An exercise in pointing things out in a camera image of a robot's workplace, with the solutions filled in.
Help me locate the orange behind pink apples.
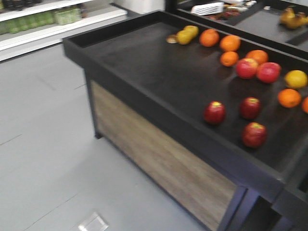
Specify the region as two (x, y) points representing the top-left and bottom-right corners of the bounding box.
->
(245, 50), (269, 64)

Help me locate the dark red apple left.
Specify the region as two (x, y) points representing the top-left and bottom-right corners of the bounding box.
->
(204, 101), (226, 125)

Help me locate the dark red apple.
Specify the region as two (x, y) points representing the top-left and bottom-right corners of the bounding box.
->
(242, 122), (267, 148)
(204, 101), (226, 125)
(239, 97), (261, 120)

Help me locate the black wooden display stand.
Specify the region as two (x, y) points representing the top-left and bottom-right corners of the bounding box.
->
(63, 11), (308, 231)

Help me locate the yellow apple front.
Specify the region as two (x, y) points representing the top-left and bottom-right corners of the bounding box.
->
(176, 30), (195, 45)

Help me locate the yellow apple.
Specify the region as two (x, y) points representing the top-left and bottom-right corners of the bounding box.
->
(176, 30), (195, 45)
(183, 25), (199, 38)

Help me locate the yellow apple back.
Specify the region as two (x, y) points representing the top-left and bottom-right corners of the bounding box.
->
(183, 25), (199, 38)

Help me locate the small orange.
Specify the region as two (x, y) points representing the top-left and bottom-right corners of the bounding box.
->
(220, 51), (239, 67)

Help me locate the orange with knob left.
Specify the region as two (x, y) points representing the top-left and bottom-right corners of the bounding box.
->
(199, 29), (219, 47)

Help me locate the orange with knob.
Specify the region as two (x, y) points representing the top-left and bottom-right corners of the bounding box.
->
(199, 29), (219, 47)
(219, 35), (241, 52)

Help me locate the dark red apple middle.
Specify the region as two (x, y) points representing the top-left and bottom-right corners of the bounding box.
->
(239, 97), (261, 120)

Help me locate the dark red apple front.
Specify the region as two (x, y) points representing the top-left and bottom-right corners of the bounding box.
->
(242, 122), (267, 148)

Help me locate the pink red apple left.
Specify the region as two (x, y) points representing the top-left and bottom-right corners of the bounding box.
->
(236, 58), (258, 79)

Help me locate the pink red apple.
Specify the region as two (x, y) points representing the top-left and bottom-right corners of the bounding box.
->
(236, 58), (258, 79)
(256, 62), (281, 84)

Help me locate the orange with knob right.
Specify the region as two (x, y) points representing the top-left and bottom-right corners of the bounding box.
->
(219, 35), (241, 52)

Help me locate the metal floor plate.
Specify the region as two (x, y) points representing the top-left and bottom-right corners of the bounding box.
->
(77, 212), (109, 231)

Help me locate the pink red apple right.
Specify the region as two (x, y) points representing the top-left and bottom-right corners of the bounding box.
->
(256, 62), (281, 84)

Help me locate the white perforated panel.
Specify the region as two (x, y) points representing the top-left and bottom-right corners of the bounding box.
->
(191, 2), (224, 16)

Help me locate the orange far right front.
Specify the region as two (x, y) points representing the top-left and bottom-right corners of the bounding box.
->
(301, 96), (308, 114)

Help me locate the white store shelving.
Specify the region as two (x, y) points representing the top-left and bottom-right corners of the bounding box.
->
(0, 0), (128, 61)

